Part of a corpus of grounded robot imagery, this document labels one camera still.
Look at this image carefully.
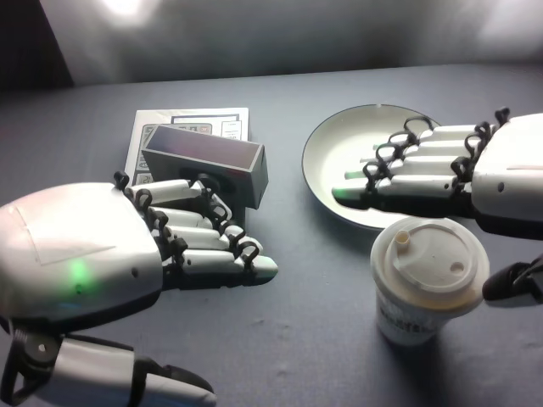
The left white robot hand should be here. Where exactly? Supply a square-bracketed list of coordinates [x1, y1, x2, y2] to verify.
[0, 169, 280, 407]

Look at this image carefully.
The white calculator box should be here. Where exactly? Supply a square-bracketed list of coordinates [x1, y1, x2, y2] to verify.
[126, 108, 252, 187]

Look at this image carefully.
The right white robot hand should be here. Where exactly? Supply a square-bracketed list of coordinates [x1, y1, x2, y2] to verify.
[332, 107, 543, 303]

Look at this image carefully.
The white plate with dark rim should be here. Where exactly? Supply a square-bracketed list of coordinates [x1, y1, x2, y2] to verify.
[301, 103, 446, 232]

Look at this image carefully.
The white paper cup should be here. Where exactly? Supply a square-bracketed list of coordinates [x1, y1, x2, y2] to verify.
[369, 216, 491, 348]

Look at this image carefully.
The grey table cloth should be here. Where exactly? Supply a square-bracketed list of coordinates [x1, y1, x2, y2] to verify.
[0, 63, 543, 407]

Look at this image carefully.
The maroon and white box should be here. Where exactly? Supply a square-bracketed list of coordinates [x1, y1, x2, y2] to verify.
[141, 124, 270, 226]

